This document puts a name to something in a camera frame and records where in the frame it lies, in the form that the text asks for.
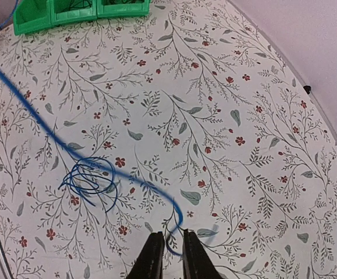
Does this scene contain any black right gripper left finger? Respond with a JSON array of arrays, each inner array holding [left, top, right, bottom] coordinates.
[[126, 232, 165, 279]]

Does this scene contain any green plastic bin near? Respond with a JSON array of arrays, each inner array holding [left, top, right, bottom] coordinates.
[[13, 0, 52, 36]]

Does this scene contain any small black wall knob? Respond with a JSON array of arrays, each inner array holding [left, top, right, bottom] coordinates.
[[303, 85, 311, 94]]

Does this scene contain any green plastic bin far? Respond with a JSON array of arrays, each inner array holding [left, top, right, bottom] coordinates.
[[97, 0, 151, 19]]

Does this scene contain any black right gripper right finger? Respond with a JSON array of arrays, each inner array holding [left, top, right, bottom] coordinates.
[[183, 230, 222, 279]]

